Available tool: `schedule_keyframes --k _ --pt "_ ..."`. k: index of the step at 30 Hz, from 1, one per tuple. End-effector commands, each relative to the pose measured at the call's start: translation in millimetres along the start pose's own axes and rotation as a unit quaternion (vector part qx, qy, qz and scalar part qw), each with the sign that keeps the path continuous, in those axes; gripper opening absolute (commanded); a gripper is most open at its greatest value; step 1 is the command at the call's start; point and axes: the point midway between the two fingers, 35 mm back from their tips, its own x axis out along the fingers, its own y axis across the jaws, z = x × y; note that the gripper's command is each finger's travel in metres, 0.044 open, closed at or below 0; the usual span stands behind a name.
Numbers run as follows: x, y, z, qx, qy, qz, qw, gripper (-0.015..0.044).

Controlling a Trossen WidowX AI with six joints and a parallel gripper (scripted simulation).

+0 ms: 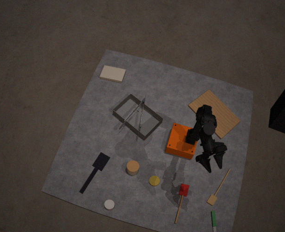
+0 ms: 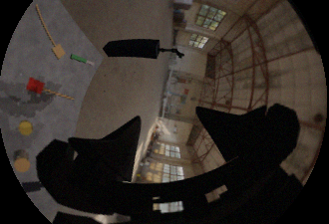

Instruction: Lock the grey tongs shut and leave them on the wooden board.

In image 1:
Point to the orange-brown cylinder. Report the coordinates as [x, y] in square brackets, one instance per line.
[132, 167]

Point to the red spatula with wooden handle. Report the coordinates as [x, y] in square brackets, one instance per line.
[183, 192]

